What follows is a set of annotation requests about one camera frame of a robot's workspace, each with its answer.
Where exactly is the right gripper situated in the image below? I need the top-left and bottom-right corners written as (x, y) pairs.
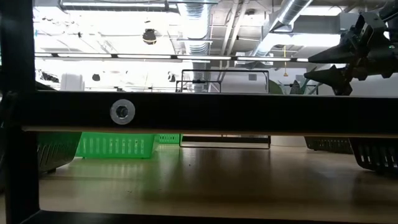
top-left (303, 29), bottom-right (398, 96)

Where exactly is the black slotted plastic basket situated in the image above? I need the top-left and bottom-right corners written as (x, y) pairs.
top-left (348, 138), bottom-right (398, 175)
top-left (304, 136), bottom-right (354, 155)

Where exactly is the green slotted plastic basket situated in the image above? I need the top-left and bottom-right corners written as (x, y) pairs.
top-left (158, 133), bottom-right (181, 145)
top-left (37, 132), bottom-right (83, 174)
top-left (75, 132), bottom-right (160, 160)

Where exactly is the black hanging ceiling dome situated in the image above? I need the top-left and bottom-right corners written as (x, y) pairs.
top-left (142, 28), bottom-right (157, 45)

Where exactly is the long ceiling light strip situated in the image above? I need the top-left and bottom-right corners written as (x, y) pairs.
top-left (34, 52), bottom-right (310, 63)

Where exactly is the white box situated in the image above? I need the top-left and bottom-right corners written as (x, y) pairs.
top-left (60, 73), bottom-right (85, 91)

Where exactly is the rectangular grey ceiling duct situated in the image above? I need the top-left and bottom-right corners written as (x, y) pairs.
top-left (292, 14), bottom-right (359, 35)

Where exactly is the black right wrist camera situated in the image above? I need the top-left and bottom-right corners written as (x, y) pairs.
top-left (354, 11), bottom-right (389, 43)

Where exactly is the yellow hanging cord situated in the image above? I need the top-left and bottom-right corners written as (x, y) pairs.
top-left (282, 45), bottom-right (289, 78)

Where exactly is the round silver ceiling duct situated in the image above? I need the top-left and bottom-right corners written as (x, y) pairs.
top-left (248, 0), bottom-right (313, 57)
top-left (177, 0), bottom-right (216, 93)

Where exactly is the silver shelf frame bolt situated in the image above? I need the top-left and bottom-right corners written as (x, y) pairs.
top-left (109, 98), bottom-right (136, 126)

